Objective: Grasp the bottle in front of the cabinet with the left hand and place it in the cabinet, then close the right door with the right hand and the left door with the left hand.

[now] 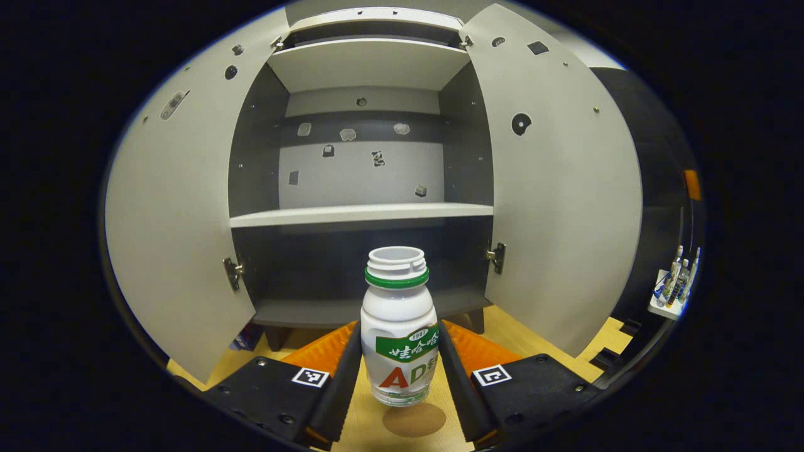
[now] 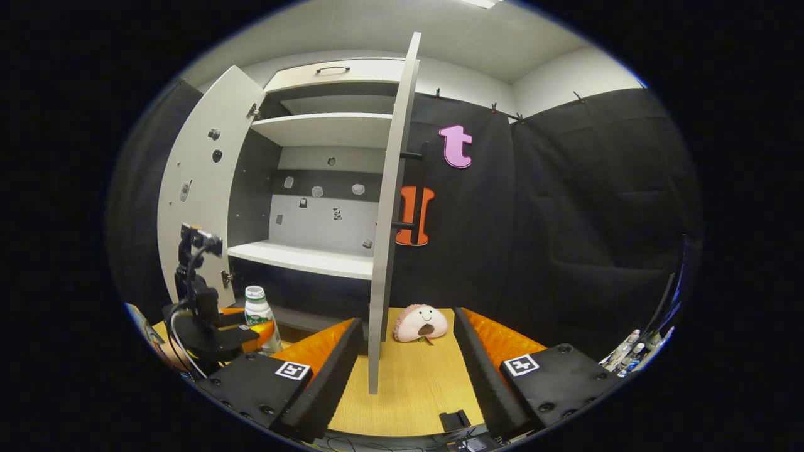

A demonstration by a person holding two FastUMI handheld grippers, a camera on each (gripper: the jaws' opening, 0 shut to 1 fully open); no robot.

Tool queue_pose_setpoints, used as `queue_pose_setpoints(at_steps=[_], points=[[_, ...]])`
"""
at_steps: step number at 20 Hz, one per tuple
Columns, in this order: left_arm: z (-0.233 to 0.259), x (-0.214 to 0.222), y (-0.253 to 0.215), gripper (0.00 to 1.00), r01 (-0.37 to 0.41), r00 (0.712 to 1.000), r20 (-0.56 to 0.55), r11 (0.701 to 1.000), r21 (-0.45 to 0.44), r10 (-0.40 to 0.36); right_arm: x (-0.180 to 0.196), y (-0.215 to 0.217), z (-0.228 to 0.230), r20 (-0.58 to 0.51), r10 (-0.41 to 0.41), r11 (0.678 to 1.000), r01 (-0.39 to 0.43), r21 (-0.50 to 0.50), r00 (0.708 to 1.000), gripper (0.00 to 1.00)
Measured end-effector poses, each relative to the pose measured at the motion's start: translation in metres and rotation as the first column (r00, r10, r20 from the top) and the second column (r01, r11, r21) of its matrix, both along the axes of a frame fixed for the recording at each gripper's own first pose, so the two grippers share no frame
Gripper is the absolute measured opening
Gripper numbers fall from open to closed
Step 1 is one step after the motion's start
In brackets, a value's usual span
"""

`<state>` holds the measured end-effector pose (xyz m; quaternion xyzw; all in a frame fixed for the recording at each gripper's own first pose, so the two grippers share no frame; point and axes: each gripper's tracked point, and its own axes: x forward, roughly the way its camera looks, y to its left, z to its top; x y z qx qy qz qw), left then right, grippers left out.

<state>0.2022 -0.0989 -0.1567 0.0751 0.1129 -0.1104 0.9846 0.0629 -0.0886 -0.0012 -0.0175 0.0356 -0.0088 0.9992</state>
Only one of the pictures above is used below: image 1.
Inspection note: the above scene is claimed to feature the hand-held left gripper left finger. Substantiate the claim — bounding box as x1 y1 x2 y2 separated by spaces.
202 321 364 451

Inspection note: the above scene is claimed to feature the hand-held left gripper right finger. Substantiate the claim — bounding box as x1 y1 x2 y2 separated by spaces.
438 319 604 449

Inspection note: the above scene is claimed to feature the white plastic drink bottle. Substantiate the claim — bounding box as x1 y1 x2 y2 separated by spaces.
360 246 440 407

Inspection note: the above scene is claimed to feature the white cabinet door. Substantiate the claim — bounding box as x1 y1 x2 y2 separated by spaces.
460 3 643 358
104 6 291 385

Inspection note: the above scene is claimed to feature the dark purple box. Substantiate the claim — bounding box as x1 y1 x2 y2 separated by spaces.
231 322 264 352

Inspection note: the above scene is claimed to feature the white tray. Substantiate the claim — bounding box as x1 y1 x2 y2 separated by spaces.
649 270 688 321

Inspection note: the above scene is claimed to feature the white cabinet shelf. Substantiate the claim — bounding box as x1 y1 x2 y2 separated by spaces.
267 38 472 94
229 202 494 229

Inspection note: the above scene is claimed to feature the grey and white cabinet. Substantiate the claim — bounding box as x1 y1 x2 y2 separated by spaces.
227 5 497 352

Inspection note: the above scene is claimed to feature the white cabinet drawer front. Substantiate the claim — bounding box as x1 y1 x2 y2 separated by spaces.
289 6 465 32

